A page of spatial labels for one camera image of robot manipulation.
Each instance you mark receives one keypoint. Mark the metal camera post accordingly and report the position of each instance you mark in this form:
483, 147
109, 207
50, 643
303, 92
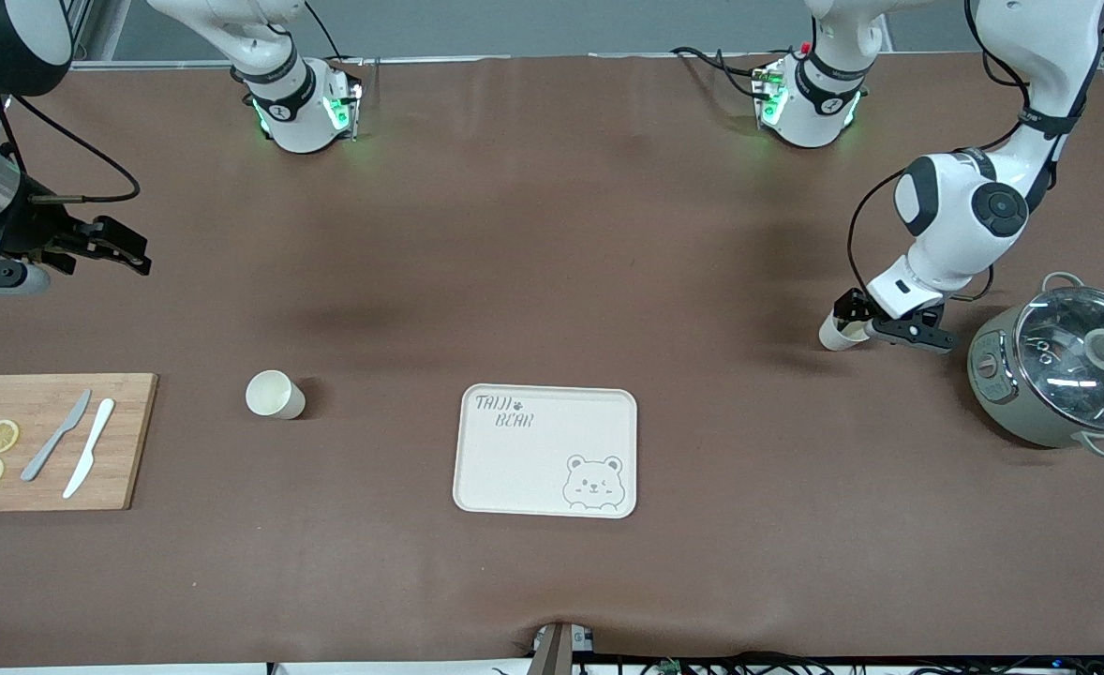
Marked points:
557, 652

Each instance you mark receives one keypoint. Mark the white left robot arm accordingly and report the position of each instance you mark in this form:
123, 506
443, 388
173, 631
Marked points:
955, 225

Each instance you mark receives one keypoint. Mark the green electric cooking pot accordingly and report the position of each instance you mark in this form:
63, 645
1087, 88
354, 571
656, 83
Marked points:
1007, 412

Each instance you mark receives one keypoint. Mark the brown table mat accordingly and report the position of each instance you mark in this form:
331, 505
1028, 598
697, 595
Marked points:
552, 234

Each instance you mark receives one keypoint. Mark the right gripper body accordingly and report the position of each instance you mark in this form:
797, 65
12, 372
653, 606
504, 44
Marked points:
29, 230

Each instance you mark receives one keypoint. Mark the white IKEA cup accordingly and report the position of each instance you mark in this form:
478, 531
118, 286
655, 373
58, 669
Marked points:
833, 336
276, 396

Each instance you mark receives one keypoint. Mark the grey plastic knife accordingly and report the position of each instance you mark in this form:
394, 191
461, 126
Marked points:
55, 436

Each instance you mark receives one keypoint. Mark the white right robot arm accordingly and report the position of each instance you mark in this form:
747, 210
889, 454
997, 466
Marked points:
280, 103

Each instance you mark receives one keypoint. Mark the cream bear print tray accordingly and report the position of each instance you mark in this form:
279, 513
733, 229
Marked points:
514, 469

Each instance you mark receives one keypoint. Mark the glass pot lid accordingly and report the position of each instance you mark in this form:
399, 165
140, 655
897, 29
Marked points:
1067, 375

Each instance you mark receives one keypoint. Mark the white plastic knife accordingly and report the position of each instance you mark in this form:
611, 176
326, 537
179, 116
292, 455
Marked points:
91, 445

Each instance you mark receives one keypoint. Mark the bamboo cutting board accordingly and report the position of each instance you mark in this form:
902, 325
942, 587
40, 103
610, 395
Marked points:
126, 412

